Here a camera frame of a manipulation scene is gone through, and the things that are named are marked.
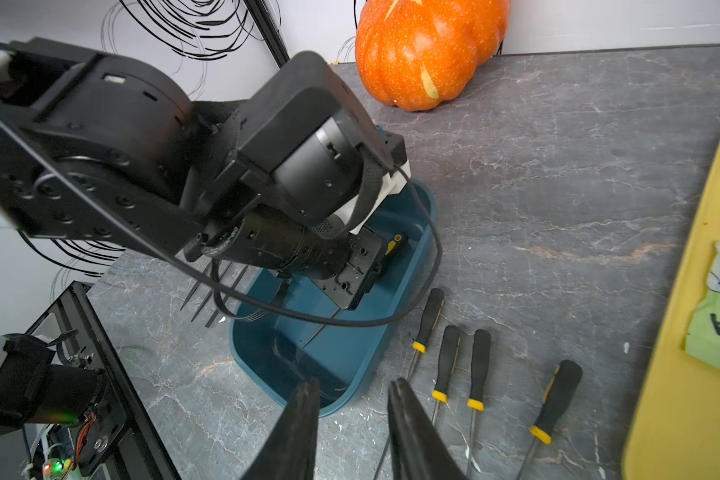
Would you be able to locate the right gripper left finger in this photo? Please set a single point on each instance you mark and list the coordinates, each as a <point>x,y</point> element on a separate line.
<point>290,450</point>

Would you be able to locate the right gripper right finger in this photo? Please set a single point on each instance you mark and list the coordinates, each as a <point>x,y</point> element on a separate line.
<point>417,451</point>

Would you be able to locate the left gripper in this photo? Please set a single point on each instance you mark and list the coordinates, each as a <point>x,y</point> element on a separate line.
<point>368,255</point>

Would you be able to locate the teal plastic storage box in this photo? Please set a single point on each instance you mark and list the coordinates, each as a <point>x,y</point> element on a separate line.
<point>277,352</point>

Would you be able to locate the black yellow file tool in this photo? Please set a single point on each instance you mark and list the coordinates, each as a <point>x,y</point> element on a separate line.
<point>221,299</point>

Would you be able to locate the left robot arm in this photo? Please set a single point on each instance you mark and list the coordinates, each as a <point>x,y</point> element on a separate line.
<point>99,146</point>

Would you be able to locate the file tool in box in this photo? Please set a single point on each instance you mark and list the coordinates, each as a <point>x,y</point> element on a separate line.
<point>446,363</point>
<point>396,243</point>
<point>429,318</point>
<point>479,368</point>
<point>556,401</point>

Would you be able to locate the orange pumpkin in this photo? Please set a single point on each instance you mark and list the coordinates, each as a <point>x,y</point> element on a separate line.
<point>416,55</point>

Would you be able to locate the yellow plastic tray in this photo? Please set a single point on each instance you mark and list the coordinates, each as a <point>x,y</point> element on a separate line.
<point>675,432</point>

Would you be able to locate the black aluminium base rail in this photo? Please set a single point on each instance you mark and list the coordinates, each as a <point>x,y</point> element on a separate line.
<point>64,375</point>

